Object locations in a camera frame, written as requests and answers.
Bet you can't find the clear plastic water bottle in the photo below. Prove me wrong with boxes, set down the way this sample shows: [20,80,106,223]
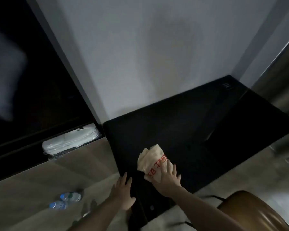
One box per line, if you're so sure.
[60,191,82,202]
[49,201,68,210]

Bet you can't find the white slippers in plastic bag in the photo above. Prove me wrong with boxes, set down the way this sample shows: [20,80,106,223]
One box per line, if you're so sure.
[42,123,102,156]

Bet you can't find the person's right forearm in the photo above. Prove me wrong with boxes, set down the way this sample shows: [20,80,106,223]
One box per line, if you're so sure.
[162,189,247,231]

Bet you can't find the cream cloth with red print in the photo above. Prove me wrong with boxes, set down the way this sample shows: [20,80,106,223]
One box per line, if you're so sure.
[137,144,169,182]

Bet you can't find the black wardrobe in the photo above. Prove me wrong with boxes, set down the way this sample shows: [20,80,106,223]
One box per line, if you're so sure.
[0,0,104,186]

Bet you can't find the person's left forearm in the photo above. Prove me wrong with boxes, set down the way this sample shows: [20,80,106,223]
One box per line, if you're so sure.
[67,199,128,231]

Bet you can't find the brown leather chair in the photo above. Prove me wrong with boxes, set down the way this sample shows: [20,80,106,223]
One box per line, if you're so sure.
[202,190,289,231]

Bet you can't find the person's right hand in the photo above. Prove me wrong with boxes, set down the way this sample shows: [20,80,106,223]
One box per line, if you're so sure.
[151,161,182,198]

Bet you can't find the person's left hand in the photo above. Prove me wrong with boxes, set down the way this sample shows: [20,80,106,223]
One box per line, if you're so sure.
[109,172,137,211]

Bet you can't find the black desk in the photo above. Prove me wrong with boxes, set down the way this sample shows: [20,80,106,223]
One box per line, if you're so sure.
[103,75,289,223]

